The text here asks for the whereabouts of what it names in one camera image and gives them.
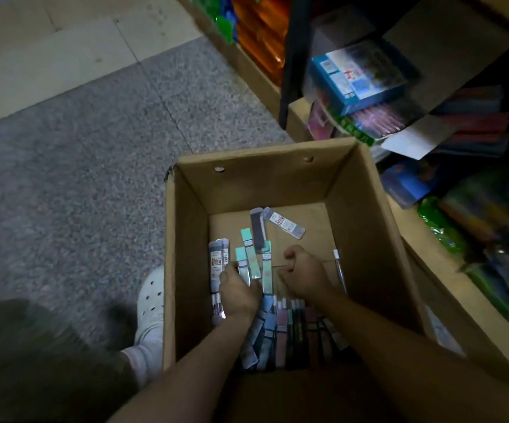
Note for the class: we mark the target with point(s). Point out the person's right hand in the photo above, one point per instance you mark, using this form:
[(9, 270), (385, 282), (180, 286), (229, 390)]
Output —
[(307, 275)]

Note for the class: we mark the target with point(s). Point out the person's left hand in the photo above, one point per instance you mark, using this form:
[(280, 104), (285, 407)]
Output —
[(239, 297)]

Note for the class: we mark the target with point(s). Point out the person's left fingers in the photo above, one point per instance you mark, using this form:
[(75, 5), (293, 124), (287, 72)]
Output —
[(232, 273)]

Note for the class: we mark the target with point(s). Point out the person's right fingers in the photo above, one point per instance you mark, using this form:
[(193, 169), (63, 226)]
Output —
[(292, 259)]

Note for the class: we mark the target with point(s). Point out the teal lead refill pack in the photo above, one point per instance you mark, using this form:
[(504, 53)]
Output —
[(251, 253), (267, 270), (241, 255)]

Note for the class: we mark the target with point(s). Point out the person's right forearm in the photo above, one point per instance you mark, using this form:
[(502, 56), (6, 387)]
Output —
[(404, 361)]

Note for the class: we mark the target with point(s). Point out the person's left forearm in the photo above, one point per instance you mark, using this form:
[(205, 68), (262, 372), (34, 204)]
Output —
[(201, 370)]

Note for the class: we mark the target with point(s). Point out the grey red-label lead refill pack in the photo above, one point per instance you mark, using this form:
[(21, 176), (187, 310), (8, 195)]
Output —
[(215, 264), (225, 253)]

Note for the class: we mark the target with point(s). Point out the clear red-label lead refill pack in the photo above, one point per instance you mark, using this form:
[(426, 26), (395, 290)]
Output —
[(284, 223)]

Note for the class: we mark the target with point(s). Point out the bundle of grey pens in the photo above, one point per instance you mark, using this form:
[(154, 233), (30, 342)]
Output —
[(217, 309)]

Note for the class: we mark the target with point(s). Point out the dark grey lead refill pack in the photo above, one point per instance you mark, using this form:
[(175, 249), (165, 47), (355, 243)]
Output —
[(258, 229)]

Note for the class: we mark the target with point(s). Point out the white pen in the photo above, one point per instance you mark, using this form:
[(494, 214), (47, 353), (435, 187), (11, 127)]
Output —
[(340, 270)]

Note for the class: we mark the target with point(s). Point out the pile of assorted refill packs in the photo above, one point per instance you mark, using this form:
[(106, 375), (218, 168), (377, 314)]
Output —
[(281, 334)]

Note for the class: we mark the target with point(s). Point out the large brown cardboard box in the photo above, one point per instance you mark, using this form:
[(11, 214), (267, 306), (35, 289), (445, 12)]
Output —
[(360, 224)]

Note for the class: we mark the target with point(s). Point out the white clog shoe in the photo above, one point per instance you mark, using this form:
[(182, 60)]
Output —
[(151, 303)]

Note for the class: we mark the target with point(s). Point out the white sock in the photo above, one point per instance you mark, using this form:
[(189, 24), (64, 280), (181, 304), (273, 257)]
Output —
[(146, 361)]

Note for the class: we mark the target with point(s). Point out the blue plastic packet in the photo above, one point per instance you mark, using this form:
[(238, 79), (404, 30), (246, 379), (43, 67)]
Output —
[(408, 182)]

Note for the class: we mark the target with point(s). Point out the green packet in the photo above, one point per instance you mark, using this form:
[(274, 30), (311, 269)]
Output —
[(353, 129)]

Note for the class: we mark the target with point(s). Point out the pink pens packet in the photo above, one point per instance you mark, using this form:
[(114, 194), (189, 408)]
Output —
[(380, 118)]

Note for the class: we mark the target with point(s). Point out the blue stationery box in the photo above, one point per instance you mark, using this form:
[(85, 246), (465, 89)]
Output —
[(358, 79)]

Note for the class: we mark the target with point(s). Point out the pile of green plastic packets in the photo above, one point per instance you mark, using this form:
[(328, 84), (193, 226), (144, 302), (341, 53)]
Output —
[(488, 242)]

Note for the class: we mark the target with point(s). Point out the dark green trouser leg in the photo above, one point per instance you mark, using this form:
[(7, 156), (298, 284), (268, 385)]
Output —
[(38, 370)]

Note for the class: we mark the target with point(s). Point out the stack of orange packets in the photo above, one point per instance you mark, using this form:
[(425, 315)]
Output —
[(263, 35)]

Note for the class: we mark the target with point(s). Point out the stack of colourful notebooks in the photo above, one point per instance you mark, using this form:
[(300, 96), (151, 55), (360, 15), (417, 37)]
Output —
[(474, 123)]

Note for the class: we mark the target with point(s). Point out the stack of green packets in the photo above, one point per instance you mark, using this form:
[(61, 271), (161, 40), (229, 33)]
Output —
[(219, 17)]

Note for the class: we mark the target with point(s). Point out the open cardboard carton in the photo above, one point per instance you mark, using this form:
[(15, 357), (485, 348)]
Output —
[(448, 52)]

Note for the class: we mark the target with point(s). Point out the black shelf post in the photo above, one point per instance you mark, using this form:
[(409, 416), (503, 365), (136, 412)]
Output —
[(296, 57)]

